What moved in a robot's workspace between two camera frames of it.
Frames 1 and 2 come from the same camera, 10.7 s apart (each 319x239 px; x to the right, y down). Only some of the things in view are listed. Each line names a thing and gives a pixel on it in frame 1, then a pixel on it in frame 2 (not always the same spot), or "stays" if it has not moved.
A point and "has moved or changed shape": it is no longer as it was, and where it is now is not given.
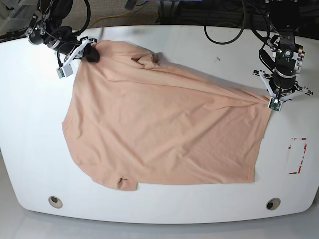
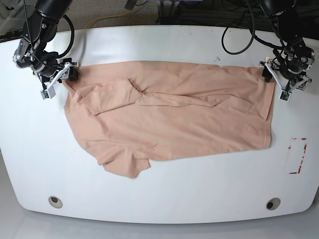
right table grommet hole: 273,203 stays
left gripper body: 61,38 to 43,63
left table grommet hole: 55,202 stays
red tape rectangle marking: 305,147 stays
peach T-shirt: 129,118 has moved or changed shape
